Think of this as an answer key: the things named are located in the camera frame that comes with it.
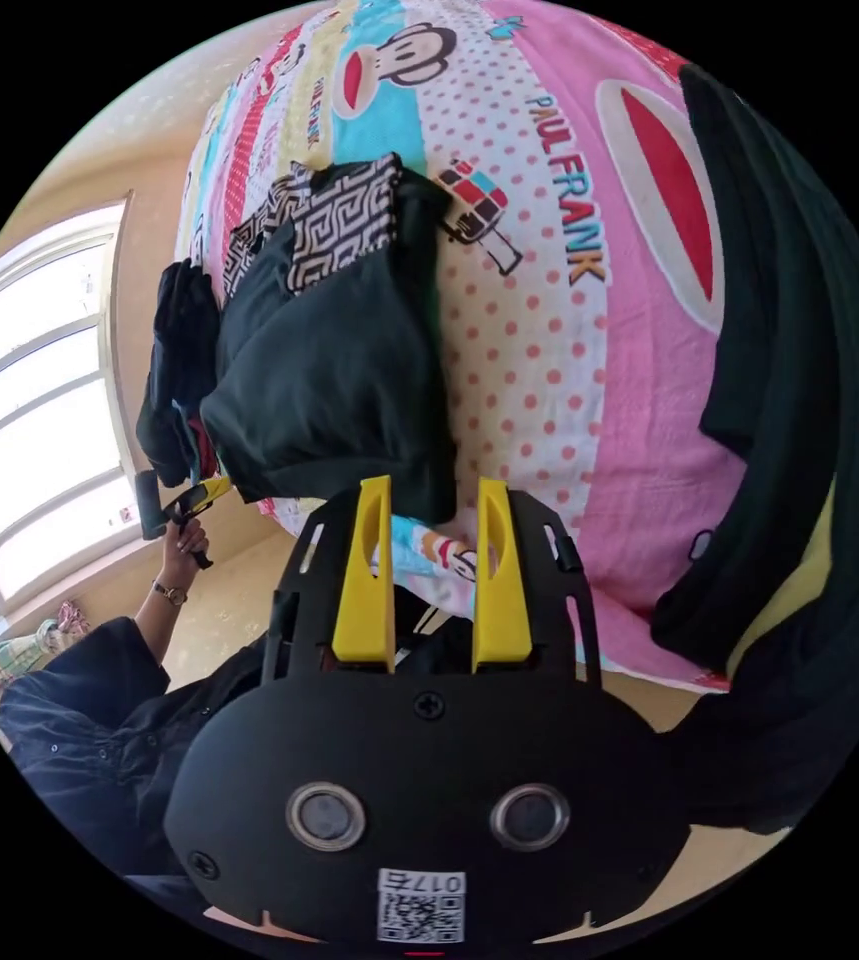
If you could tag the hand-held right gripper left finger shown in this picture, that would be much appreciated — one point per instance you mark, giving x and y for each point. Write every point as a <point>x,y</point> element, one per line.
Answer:
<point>360,592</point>

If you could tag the person's left forearm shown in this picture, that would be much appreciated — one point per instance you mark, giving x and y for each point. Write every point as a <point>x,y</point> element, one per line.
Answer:
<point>163,607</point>

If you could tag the pile of clothes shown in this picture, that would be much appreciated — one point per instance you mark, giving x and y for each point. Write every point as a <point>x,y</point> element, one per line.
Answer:
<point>331,360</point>

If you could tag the bed with cartoon printed sheet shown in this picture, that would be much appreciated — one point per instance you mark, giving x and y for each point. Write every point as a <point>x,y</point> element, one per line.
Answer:
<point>549,360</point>

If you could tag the window with white frame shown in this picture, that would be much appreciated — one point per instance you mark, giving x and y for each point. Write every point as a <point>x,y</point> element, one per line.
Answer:
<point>39,405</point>

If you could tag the person's left hand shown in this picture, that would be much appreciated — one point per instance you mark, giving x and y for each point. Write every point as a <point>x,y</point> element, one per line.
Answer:
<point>187,546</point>

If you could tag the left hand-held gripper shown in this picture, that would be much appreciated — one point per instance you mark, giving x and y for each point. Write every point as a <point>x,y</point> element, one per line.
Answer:
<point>190,525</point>

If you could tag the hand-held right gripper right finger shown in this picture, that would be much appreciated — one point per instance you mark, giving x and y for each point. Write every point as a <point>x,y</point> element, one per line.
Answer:
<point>502,600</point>

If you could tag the black long sleeve shirt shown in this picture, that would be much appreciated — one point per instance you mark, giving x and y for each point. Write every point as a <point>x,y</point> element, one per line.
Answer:
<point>789,375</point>

